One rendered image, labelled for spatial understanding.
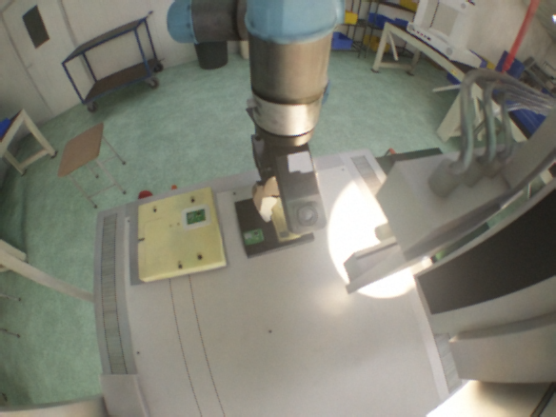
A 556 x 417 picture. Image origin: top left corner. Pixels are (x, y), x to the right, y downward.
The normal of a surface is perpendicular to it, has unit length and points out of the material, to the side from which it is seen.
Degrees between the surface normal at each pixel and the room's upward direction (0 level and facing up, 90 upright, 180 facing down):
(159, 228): 0
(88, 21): 90
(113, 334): 0
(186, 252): 0
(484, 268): 90
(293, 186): 30
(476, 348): 90
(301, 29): 88
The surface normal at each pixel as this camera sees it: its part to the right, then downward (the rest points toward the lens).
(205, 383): 0.02, -0.49
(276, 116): -0.26, 0.84
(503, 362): -0.96, 0.23
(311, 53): 0.42, 0.80
